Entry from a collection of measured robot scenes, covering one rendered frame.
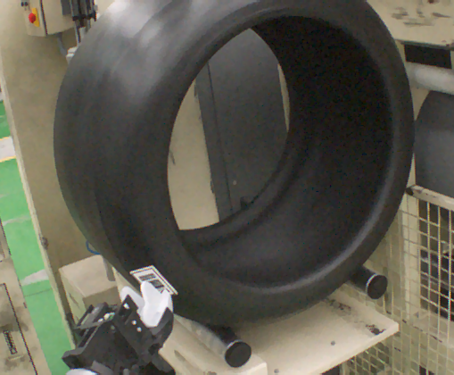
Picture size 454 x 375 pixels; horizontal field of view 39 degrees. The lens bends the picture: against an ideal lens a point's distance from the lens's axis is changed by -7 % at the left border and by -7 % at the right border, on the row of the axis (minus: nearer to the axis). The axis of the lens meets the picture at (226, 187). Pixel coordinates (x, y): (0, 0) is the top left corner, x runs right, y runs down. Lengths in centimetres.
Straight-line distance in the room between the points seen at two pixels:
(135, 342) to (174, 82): 33
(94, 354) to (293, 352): 49
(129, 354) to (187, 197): 56
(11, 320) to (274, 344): 68
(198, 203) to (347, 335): 39
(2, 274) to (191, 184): 52
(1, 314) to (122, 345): 82
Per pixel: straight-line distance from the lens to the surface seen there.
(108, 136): 88
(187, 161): 132
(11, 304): 163
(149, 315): 88
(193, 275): 95
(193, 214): 135
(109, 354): 83
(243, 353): 105
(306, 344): 122
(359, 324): 125
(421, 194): 129
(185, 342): 117
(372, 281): 116
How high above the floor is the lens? 150
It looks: 21 degrees down
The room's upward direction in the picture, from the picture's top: 9 degrees counter-clockwise
